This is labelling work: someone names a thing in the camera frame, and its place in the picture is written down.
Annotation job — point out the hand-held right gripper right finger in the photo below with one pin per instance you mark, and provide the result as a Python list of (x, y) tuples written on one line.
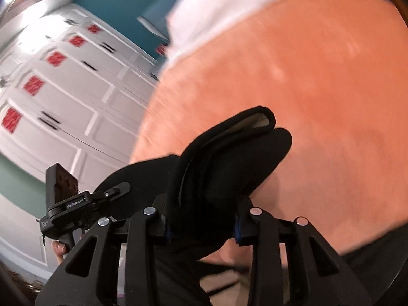
[(244, 232)]

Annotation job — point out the red square door sticker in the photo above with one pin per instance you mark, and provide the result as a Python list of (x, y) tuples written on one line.
[(56, 58), (77, 40), (11, 120), (33, 85), (94, 28)]

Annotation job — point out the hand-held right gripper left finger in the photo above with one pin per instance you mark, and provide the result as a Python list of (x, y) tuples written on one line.
[(159, 226)]

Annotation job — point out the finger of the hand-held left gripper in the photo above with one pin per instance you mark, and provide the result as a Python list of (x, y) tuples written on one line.
[(114, 190)]

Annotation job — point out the white bed sheet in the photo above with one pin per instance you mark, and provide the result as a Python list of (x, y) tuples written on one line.
[(216, 12)]

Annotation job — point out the orange plush blanket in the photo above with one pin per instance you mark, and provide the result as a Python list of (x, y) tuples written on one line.
[(287, 86)]

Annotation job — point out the person's left hand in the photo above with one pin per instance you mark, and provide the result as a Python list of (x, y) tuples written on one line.
[(59, 250)]

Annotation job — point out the white panelled wardrobe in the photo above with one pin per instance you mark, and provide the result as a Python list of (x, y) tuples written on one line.
[(79, 95)]

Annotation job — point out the black pants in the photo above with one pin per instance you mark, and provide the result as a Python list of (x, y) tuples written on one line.
[(223, 165)]

